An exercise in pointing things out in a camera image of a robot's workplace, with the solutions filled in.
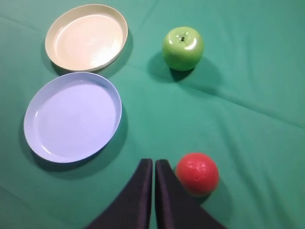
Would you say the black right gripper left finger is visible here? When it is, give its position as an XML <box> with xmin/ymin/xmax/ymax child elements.
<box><xmin>87</xmin><ymin>159</ymin><xmax>153</xmax><ymax>229</ymax></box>

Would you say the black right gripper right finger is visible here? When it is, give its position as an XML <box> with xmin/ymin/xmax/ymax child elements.
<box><xmin>155</xmin><ymin>159</ymin><xmax>225</xmax><ymax>229</ymax></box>

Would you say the red peach fruit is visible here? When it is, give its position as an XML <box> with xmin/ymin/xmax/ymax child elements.
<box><xmin>175</xmin><ymin>152</ymin><xmax>220</xmax><ymax>197</ymax></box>

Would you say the blue plastic plate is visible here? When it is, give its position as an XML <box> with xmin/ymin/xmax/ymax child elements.
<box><xmin>23</xmin><ymin>72</ymin><xmax>122</xmax><ymax>163</ymax></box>

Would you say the yellow plastic plate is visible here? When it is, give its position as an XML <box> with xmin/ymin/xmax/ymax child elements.
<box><xmin>45</xmin><ymin>4</ymin><xmax>128</xmax><ymax>72</ymax></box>

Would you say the green table cloth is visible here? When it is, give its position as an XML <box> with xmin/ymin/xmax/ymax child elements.
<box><xmin>0</xmin><ymin>0</ymin><xmax>305</xmax><ymax>229</ymax></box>

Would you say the green apple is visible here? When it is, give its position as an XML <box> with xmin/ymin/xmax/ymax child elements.
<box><xmin>162</xmin><ymin>26</ymin><xmax>204</xmax><ymax>72</ymax></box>

